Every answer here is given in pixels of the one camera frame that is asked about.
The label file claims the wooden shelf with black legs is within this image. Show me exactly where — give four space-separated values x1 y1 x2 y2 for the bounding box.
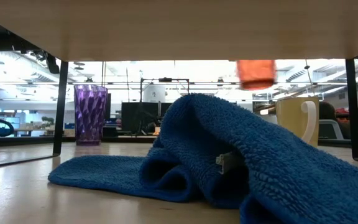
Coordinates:
0 0 358 170

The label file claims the grey office chair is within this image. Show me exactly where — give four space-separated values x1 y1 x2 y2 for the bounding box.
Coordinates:
318 119 344 140

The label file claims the person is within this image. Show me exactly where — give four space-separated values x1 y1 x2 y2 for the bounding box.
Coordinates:
318 101 358 141

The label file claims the orange plastic cup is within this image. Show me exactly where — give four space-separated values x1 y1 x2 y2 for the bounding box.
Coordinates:
236 59 277 91

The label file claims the purple faceted plastic cup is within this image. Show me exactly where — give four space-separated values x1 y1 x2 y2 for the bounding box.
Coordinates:
73 84 109 146

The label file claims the white cylindrical tank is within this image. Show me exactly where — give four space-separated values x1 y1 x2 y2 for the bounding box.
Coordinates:
143 84 167 103

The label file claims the white ceramic mug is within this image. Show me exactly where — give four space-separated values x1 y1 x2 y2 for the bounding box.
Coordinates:
275 96 320 148

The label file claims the black monitor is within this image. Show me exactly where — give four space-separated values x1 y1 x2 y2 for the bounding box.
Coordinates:
121 101 173 135

